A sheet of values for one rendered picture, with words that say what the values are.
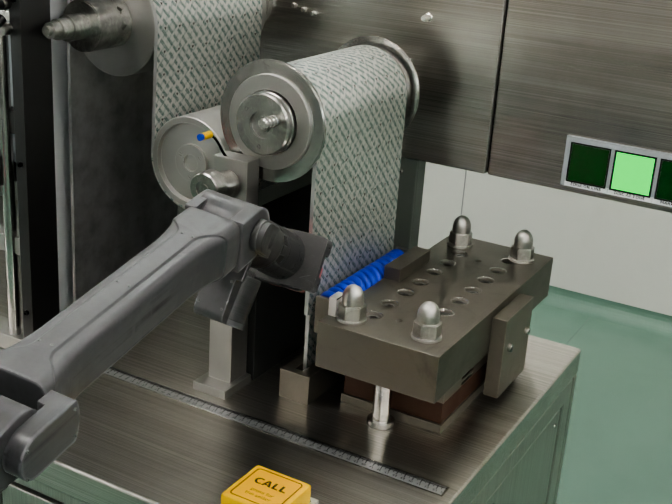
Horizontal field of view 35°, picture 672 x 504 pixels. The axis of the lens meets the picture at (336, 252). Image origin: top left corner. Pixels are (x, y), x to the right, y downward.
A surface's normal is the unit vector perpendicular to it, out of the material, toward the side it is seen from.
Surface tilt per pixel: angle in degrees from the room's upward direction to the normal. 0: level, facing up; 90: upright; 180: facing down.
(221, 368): 90
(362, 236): 90
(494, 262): 0
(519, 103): 90
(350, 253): 90
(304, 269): 60
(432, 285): 0
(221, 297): 65
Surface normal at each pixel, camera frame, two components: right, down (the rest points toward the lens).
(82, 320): 0.14, -0.86
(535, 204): -0.49, 0.28
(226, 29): 0.87, 0.26
